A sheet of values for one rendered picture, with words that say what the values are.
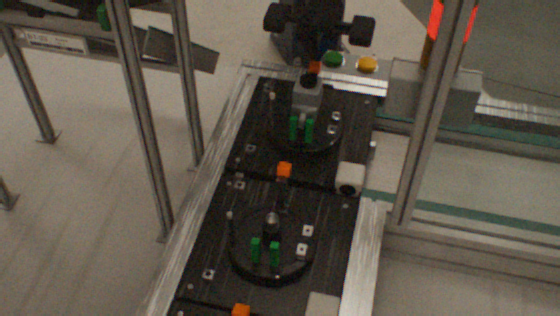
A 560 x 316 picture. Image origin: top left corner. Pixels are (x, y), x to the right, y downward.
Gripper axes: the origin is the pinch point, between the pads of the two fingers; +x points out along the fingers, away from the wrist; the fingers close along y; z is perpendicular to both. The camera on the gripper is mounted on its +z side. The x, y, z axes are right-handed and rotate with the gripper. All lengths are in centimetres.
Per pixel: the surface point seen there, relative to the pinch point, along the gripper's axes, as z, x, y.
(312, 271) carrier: -37.2, 12.2, -7.4
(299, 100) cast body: -11.2, 2.6, 0.7
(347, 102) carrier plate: 0.5, 12.3, -6.4
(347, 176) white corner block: -19.3, 10.2, -9.6
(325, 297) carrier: -42.1, 10.1, -10.2
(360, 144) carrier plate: -9.7, 12.2, -10.5
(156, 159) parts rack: -30.3, 1.5, 18.7
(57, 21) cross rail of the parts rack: -30.1, -22.0, 28.3
